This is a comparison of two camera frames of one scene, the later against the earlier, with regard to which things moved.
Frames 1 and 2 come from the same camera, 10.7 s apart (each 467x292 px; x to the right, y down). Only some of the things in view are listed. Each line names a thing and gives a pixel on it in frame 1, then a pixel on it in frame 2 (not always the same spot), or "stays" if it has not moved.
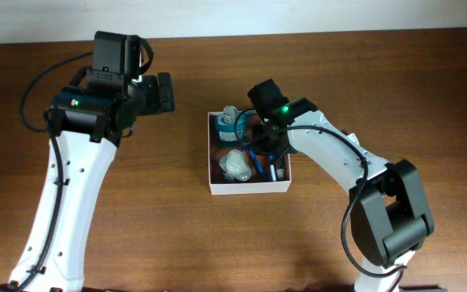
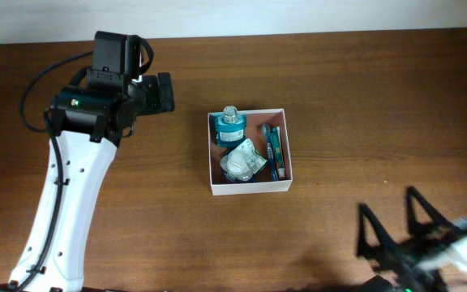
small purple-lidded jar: (234, 167) stays
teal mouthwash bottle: (224, 126) stays
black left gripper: (157, 102) stays
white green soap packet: (353, 139) -> (246, 156)
